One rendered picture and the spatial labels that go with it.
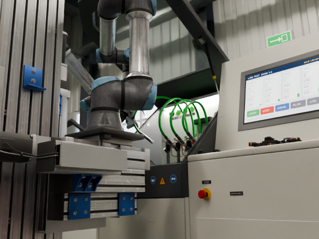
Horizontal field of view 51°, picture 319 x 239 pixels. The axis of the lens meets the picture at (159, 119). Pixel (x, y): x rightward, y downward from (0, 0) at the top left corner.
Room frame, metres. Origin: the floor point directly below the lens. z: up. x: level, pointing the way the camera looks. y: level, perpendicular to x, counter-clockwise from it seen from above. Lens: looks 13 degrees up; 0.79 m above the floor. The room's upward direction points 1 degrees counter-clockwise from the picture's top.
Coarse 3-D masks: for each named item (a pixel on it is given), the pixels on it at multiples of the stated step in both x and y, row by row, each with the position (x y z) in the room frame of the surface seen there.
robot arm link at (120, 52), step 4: (128, 48) 1.61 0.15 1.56; (120, 52) 1.61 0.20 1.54; (124, 52) 1.60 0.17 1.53; (128, 52) 1.60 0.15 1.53; (120, 56) 1.61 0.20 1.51; (124, 56) 1.61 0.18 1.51; (128, 56) 1.60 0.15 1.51; (120, 60) 1.63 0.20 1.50; (124, 60) 1.63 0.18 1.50; (128, 60) 1.62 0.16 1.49; (124, 64) 1.70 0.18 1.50; (128, 64) 1.67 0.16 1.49
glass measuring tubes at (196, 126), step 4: (196, 120) 2.13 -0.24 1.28; (200, 120) 2.11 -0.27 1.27; (204, 120) 2.09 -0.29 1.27; (208, 120) 2.06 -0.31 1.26; (196, 124) 2.14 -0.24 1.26; (204, 124) 2.10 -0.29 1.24; (196, 128) 2.14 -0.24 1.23; (204, 128) 2.10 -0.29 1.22; (196, 132) 2.14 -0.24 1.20; (196, 140) 2.14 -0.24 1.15
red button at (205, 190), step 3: (204, 189) 1.49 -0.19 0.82; (207, 189) 1.48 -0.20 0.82; (198, 192) 1.47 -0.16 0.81; (201, 192) 1.45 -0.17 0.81; (204, 192) 1.45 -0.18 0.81; (207, 192) 1.48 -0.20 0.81; (210, 192) 1.47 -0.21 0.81; (198, 195) 1.47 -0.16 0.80; (201, 195) 1.46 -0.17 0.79; (204, 195) 1.45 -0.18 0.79; (207, 195) 1.48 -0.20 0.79; (210, 195) 1.47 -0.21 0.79; (201, 198) 1.46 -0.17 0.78; (204, 198) 1.49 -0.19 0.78; (207, 198) 1.48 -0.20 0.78
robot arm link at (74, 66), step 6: (66, 48) 1.64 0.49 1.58; (66, 54) 1.65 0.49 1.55; (72, 54) 1.68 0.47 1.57; (66, 60) 1.67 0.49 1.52; (72, 60) 1.68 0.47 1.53; (72, 66) 1.69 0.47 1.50; (78, 66) 1.70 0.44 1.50; (72, 72) 1.71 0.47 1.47; (78, 72) 1.71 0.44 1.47; (84, 72) 1.72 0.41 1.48; (78, 78) 1.73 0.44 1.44; (84, 78) 1.73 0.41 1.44; (90, 78) 1.75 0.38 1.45; (84, 84) 1.75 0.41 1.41; (90, 84) 1.75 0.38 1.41; (90, 90) 1.77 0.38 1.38
